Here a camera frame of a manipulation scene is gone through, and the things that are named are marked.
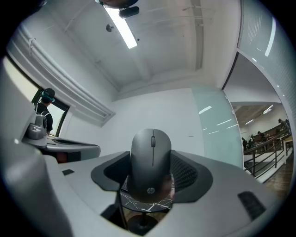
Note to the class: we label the person's right hand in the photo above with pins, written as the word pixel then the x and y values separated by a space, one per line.
pixel 171 187

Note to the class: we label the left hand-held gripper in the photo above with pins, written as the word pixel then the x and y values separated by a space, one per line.
pixel 35 132

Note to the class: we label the long ceiling light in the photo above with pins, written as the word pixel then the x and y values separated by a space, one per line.
pixel 122 30

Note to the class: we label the black metal railing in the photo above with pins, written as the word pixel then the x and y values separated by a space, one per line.
pixel 266 142

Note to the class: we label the black computer mouse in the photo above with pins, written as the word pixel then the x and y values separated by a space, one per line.
pixel 150 162

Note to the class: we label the black head-worn camera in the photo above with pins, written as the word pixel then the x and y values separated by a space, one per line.
pixel 129 12

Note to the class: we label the white linear air vent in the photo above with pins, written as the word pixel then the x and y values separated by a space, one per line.
pixel 69 88

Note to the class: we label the frosted glass wall panel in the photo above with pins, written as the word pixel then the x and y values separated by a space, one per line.
pixel 259 27

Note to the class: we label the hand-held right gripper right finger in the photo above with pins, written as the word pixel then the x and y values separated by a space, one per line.
pixel 219 196

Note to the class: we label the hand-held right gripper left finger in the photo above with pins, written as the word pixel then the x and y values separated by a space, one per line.
pixel 92 185

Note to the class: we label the black table pedestal base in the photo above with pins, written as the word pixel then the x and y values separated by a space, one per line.
pixel 142 225

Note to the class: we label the window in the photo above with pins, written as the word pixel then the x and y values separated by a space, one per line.
pixel 18 81

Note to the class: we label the round ceiling detector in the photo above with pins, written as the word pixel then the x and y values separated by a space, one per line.
pixel 109 27

